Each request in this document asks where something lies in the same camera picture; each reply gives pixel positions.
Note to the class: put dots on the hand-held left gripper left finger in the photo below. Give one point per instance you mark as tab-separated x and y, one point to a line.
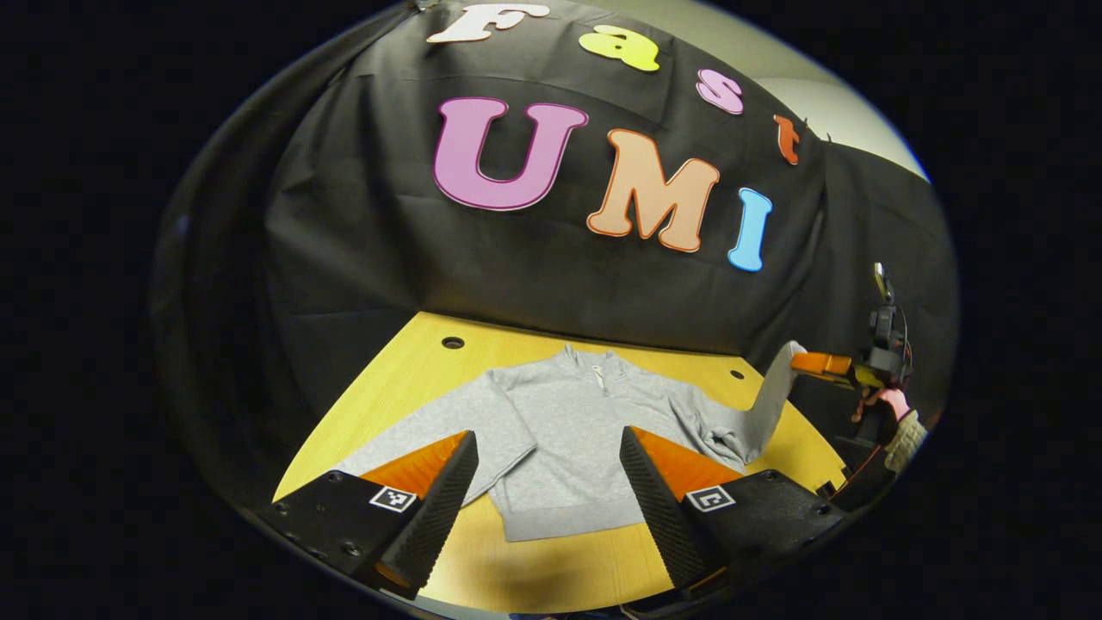
439	508

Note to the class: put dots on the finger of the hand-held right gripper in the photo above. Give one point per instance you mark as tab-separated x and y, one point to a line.
822	365

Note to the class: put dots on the grey zip-neck sweatshirt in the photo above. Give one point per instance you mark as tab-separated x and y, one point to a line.
560	448

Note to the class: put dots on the black backdrop cloth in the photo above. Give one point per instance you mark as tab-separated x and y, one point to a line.
362	224

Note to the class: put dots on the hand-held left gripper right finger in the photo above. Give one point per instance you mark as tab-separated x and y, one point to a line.
659	508

